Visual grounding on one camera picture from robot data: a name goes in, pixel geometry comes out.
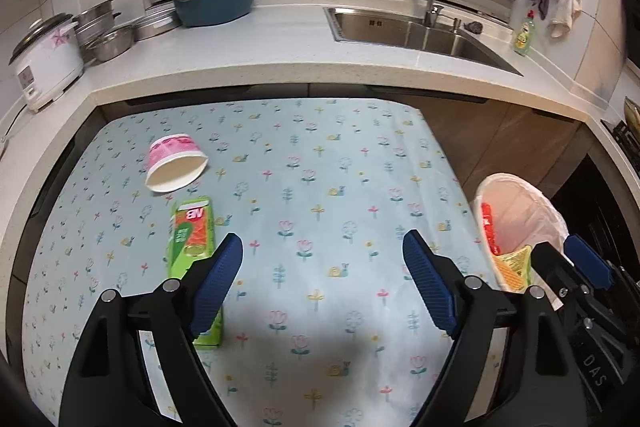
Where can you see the blue plastic basin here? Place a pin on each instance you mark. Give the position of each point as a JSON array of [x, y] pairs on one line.
[[215, 9]]

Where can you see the white hanging cloth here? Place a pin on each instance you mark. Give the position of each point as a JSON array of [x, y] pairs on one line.
[[565, 7]]

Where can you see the stacked steel steamer pots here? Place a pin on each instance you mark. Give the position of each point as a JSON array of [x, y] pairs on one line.
[[95, 24]]

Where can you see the dark sink scrubber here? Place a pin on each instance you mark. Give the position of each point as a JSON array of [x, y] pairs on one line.
[[473, 27]]

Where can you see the pink paper cup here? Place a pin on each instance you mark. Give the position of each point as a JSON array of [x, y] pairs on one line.
[[172, 152]]

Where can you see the flat steel pan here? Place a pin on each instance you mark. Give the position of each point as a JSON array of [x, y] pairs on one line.
[[155, 27]]

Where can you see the wooden base cabinet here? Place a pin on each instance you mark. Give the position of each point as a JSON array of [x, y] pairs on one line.
[[500, 137]]

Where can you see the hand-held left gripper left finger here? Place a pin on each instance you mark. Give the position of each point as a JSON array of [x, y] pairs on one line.
[[215, 287]]

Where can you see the green carton box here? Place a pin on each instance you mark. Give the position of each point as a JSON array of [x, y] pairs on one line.
[[190, 232]]

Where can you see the white rice cooker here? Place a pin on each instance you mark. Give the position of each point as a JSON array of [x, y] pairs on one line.
[[47, 67]]

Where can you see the gas stove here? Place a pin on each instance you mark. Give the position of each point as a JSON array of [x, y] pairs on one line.
[[625, 127]]

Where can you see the yellow green food packet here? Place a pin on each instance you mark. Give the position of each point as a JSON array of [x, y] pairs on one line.
[[517, 257]]

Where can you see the floral light blue tablecloth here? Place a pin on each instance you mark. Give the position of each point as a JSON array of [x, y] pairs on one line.
[[300, 187]]

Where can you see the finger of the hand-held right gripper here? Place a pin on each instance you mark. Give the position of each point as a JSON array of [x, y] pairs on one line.
[[590, 262], [552, 272]]

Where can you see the steel bowl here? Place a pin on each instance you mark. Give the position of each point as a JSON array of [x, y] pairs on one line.
[[110, 44]]

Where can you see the steel sink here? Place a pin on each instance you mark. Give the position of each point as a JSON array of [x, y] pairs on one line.
[[400, 32]]

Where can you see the trash bin with white liner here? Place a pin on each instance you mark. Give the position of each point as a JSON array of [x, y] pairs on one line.
[[520, 212]]

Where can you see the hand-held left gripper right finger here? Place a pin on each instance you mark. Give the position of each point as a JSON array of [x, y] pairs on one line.
[[430, 282]]

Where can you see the green dish soap bottle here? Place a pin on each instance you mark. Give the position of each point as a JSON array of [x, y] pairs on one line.
[[523, 37]]

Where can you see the red plastic bag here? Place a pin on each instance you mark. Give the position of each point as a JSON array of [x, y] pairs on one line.
[[489, 227]]

